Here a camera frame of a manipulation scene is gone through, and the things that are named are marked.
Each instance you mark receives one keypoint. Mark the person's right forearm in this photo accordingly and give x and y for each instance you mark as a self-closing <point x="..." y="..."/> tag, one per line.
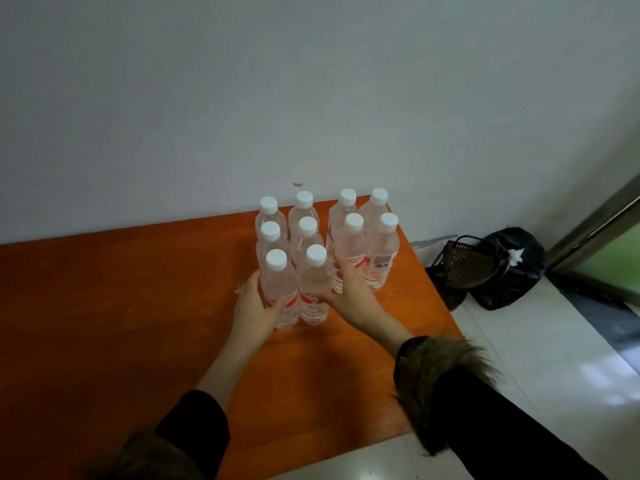
<point x="395" y="334"/>

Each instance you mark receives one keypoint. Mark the person's left forearm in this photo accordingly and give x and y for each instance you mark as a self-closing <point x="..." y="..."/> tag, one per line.
<point x="225" y="374"/>

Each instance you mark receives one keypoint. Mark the orange wooden table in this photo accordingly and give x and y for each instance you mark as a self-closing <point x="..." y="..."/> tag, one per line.
<point x="125" y="319"/>

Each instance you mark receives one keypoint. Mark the clear water bottle red label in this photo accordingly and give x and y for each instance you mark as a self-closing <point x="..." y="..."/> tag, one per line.
<point x="315" y="279"/>
<point x="277" y="282"/>

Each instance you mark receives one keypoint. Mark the cluster of water bottles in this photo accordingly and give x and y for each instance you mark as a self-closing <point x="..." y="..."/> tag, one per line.
<point x="380" y="244"/>

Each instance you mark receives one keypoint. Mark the frosted glass door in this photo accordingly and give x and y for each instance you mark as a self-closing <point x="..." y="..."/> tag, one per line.
<point x="615" y="254"/>

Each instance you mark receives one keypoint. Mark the white crumpled tissue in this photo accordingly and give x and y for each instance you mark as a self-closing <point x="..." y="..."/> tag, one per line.
<point x="515" y="255"/>

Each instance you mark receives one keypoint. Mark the person's right hand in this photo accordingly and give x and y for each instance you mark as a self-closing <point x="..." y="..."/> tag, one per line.
<point x="360" y="307"/>

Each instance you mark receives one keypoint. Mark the green object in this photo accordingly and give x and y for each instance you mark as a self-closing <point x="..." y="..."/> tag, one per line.
<point x="620" y="259"/>

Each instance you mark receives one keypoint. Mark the person's left hand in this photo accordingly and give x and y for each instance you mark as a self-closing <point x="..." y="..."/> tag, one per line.
<point x="250" y="324"/>

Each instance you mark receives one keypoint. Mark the black trash bin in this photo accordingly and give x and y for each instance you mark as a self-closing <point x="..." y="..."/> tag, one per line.
<point x="520" y="289"/>

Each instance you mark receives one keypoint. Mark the black round container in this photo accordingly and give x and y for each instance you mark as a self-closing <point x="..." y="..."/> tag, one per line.
<point x="445" y="294"/>

